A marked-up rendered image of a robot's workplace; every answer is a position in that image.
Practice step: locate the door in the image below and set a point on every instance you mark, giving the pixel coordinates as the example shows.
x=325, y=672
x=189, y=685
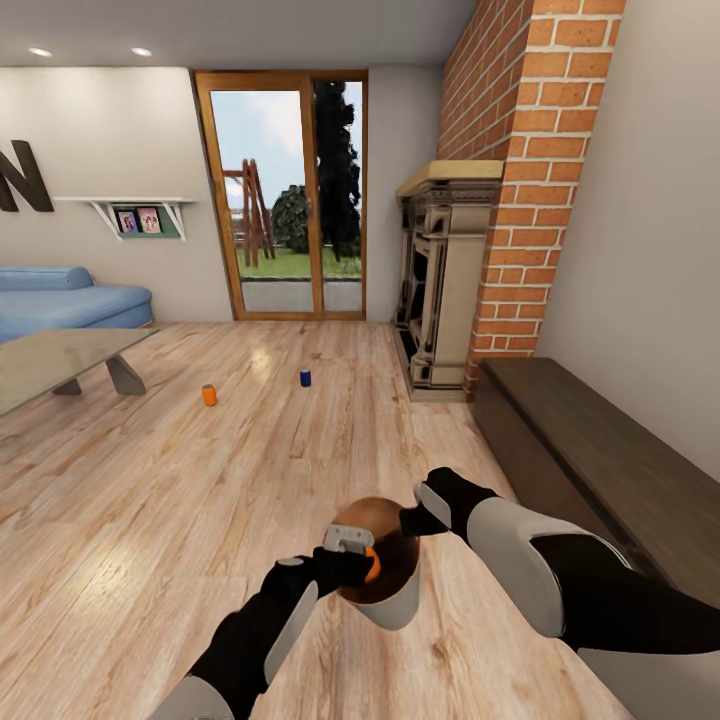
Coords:
x=288, y=155

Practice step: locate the trash can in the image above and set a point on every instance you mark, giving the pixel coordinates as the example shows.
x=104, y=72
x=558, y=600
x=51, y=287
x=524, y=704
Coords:
x=392, y=601

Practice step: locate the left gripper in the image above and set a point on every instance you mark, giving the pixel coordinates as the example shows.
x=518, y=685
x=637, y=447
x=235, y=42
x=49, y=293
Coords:
x=349, y=569

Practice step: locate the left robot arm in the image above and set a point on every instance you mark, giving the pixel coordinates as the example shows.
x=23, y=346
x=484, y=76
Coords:
x=250, y=645

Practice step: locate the decorative sign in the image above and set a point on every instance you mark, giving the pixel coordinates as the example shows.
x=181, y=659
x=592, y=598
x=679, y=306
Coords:
x=31, y=186

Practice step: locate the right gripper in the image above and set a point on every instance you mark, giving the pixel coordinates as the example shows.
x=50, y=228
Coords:
x=414, y=524

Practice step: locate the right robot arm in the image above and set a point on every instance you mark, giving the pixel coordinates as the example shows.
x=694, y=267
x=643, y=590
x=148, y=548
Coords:
x=655, y=649

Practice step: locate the coffee table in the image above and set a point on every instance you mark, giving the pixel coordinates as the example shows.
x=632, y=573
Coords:
x=51, y=359

